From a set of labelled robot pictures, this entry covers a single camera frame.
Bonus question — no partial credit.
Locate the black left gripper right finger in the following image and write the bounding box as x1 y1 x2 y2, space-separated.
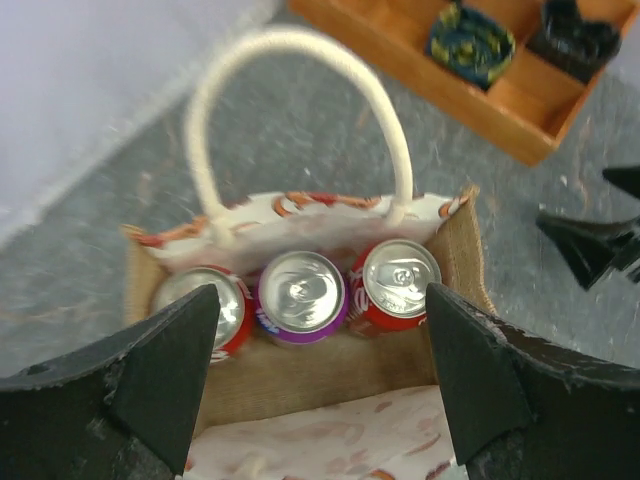
426 283 639 480

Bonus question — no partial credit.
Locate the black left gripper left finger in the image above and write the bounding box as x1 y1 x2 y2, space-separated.
1 285 220 479

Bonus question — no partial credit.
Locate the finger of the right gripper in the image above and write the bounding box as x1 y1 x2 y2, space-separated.
534 164 640 292

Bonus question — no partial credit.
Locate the red cola can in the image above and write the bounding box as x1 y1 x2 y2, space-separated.
347 239 442 338
150 265 255 365

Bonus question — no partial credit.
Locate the purple soda can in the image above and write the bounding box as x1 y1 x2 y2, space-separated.
254 251 349 346

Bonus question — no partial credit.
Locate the canvas tote bag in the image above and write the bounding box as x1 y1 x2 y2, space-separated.
123 25 490 479

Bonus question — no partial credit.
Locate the orange compartment tray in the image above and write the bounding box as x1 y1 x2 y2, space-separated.
287 0 640 167

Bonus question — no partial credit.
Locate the black rolled cloth front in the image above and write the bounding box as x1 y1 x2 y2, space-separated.
526 0 622 84

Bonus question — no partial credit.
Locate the green blue rolled cloth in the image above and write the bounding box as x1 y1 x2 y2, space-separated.
424 1 516 91

